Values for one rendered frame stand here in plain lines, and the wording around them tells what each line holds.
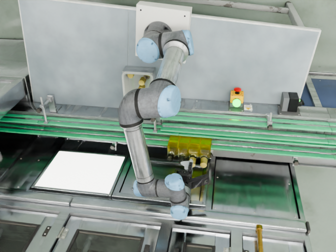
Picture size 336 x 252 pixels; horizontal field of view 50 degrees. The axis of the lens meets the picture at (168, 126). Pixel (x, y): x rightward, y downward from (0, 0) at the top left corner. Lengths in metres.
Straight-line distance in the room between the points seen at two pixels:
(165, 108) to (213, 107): 0.74
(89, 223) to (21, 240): 0.31
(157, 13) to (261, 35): 0.53
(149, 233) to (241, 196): 0.51
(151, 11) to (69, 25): 0.50
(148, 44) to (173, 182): 0.63
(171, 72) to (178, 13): 0.46
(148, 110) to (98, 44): 0.84
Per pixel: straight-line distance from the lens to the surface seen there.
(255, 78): 2.02
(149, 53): 1.68
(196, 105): 2.01
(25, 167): 2.23
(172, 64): 1.48
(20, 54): 2.75
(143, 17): 1.88
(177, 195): 1.52
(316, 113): 2.07
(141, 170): 1.49
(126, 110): 1.35
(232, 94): 1.99
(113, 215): 1.79
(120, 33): 2.02
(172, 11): 1.83
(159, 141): 2.04
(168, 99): 1.30
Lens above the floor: 2.59
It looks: 57 degrees down
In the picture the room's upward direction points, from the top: 163 degrees counter-clockwise
